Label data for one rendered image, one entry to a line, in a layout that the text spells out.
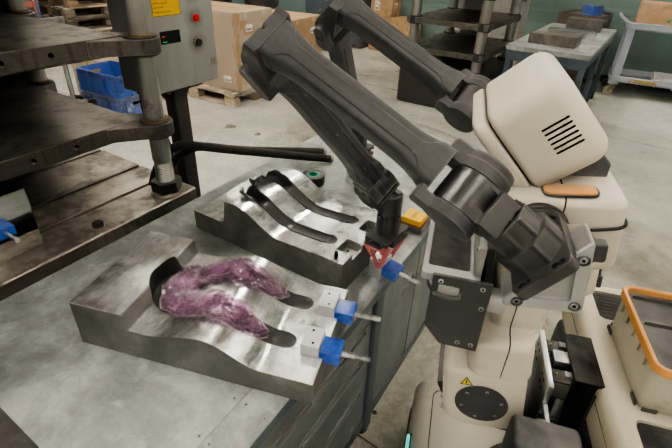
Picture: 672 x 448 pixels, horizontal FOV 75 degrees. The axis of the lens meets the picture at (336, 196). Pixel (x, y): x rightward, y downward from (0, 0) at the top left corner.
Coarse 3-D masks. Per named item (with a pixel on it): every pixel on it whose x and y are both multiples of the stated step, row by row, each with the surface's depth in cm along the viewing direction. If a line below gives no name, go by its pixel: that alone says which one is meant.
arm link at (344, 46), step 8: (320, 24) 103; (320, 32) 103; (328, 32) 103; (344, 32) 108; (320, 40) 106; (328, 40) 105; (336, 40) 108; (344, 40) 109; (328, 48) 107; (336, 48) 110; (344, 48) 111; (336, 56) 114; (344, 56) 113; (352, 56) 117; (336, 64) 117; (344, 64) 116; (352, 64) 118; (352, 72) 121
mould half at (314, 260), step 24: (288, 168) 134; (240, 192) 121; (264, 192) 121; (312, 192) 129; (216, 216) 123; (240, 216) 115; (264, 216) 115; (288, 216) 118; (312, 216) 120; (360, 216) 120; (240, 240) 119; (264, 240) 114; (288, 240) 110; (312, 240) 110; (360, 240) 110; (288, 264) 112; (312, 264) 107; (336, 264) 103; (360, 264) 111
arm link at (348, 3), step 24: (336, 0) 95; (360, 0) 96; (336, 24) 100; (360, 24) 96; (384, 24) 95; (384, 48) 97; (408, 48) 94; (408, 72) 98; (432, 72) 94; (456, 72) 94; (456, 120) 95
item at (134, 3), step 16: (16, 0) 152; (128, 0) 118; (144, 0) 121; (128, 16) 120; (144, 16) 122; (128, 32) 123; (144, 32) 123; (144, 64) 126; (32, 80) 165; (144, 80) 129; (144, 96) 131; (160, 96) 134; (144, 112) 134; (160, 112) 135; (160, 144) 139; (160, 160) 141; (160, 176) 144; (176, 176) 150; (160, 192) 145; (176, 192) 147
